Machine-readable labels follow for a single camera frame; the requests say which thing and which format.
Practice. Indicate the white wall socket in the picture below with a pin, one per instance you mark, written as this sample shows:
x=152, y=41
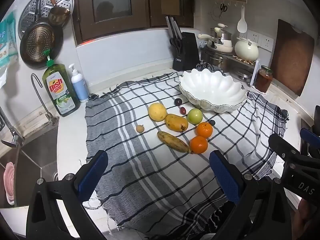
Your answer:
x=266, y=43
x=253, y=37

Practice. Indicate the glass jar of sauce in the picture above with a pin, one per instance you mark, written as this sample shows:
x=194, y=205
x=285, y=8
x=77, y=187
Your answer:
x=263, y=80

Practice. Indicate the small brown longan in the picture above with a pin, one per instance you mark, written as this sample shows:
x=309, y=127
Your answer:
x=140, y=129

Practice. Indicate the spotted small banana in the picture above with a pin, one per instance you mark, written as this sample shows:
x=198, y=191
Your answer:
x=172, y=141

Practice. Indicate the brown framed window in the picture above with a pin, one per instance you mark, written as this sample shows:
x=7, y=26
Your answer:
x=82, y=17

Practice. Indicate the orange tangerine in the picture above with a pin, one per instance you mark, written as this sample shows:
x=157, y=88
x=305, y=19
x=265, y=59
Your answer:
x=204, y=130
x=198, y=145

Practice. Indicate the brown wooden cutting board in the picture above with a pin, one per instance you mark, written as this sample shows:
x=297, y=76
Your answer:
x=292, y=55

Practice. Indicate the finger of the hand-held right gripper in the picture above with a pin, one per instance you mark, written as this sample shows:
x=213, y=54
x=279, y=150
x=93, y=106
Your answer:
x=311, y=136
x=281, y=146

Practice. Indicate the teal wipes packet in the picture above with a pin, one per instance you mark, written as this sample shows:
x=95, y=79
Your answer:
x=7, y=45

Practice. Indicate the dark blueberry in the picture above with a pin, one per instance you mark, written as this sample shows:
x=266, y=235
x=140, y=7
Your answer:
x=212, y=122

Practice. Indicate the thin gooseneck faucet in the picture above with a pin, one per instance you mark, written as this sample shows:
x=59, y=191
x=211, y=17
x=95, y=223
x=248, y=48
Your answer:
x=52, y=120

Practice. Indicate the steel steamer pot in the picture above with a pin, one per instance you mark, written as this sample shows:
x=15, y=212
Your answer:
x=223, y=35

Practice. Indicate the yellow mango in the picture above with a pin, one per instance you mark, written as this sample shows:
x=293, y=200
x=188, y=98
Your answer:
x=176, y=122

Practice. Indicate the steel sink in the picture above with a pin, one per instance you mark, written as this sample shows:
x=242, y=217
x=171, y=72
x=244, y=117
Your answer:
x=32, y=160

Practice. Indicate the small hanging scissors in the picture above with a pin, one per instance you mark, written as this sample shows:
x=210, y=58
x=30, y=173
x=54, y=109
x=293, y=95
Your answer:
x=223, y=8

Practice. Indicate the white blue pump bottle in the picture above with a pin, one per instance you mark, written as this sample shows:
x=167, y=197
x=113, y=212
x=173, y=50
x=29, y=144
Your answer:
x=80, y=90

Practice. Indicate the green dish soap bottle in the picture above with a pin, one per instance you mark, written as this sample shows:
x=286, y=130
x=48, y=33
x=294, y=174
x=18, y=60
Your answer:
x=61, y=92

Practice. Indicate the white counter shelf rack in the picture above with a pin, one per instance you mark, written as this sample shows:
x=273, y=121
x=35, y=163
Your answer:
x=255, y=72

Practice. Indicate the green apple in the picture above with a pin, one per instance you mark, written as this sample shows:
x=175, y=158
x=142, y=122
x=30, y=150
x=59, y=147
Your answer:
x=195, y=116

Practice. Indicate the white scalloped bowl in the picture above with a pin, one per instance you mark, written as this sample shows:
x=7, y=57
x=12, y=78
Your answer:
x=212, y=87

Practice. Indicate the cream ceramic pot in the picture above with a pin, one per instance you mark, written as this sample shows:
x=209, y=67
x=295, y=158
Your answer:
x=246, y=50

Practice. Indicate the steel sink faucet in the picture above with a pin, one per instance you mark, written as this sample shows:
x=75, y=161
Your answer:
x=13, y=133

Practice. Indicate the yellow lemon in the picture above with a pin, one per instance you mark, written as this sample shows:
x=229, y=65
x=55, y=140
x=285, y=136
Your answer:
x=157, y=112

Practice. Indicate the cream saucepan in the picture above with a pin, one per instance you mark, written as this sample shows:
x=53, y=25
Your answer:
x=222, y=48

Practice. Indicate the white rice paddle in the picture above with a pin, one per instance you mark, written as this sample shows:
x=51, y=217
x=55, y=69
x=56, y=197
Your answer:
x=242, y=26

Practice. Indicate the round perforated strainer pan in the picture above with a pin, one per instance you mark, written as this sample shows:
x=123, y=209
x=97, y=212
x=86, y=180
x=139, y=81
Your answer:
x=40, y=43

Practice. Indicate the dark purple plum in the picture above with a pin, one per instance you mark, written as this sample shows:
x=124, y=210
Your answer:
x=178, y=101

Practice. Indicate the black kitchen scissors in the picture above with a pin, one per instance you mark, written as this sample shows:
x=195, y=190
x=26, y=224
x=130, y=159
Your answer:
x=176, y=43

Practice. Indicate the red grape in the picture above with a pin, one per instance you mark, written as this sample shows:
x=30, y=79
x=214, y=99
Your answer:
x=182, y=110

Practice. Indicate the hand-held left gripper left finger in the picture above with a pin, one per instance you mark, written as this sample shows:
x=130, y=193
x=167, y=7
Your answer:
x=92, y=176

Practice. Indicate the small brass pot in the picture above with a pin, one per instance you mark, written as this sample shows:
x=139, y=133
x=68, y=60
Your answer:
x=58, y=16

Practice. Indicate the wooden trivet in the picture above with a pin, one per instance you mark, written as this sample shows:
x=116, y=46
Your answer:
x=243, y=60

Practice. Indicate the steel stockpot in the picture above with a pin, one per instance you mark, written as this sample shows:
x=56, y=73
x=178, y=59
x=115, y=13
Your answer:
x=215, y=60

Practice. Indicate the steel pot lid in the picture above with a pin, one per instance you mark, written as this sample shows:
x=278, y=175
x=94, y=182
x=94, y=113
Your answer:
x=243, y=75

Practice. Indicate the person's right hand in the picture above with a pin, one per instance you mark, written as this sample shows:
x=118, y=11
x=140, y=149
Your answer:
x=306, y=220

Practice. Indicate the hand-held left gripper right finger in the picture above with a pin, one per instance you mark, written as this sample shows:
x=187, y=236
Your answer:
x=225, y=177

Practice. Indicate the black knife block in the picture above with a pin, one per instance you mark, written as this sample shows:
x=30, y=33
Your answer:
x=186, y=55

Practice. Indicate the grey white checked cloth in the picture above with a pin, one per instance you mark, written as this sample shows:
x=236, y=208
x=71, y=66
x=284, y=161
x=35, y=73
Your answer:
x=150, y=180

